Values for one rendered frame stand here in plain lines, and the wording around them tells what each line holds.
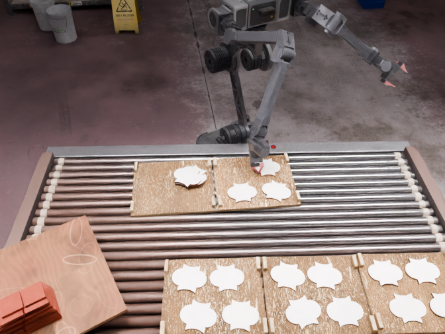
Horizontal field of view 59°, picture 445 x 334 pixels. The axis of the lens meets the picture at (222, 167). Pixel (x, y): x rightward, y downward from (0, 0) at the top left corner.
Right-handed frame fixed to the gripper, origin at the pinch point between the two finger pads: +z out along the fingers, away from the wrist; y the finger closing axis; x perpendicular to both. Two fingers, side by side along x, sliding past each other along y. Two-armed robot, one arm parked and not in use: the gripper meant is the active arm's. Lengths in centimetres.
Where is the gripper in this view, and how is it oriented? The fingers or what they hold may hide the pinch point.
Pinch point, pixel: (257, 166)
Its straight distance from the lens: 210.3
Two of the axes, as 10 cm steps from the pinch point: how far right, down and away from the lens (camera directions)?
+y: -0.6, -7.1, 7.0
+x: -9.8, 1.7, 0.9
